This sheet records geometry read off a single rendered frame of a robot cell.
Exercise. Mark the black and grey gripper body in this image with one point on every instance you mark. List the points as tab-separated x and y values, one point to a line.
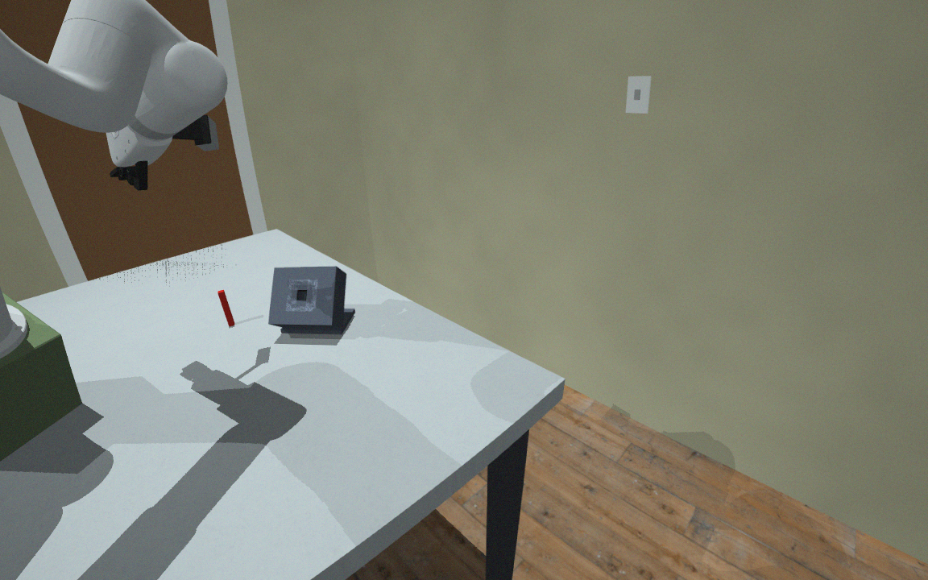
127	147

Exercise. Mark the dark red peg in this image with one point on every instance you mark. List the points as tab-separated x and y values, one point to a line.
226	307

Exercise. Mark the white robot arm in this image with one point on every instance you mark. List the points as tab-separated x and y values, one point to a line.
115	63

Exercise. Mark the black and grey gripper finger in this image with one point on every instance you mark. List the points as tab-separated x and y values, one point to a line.
136	175

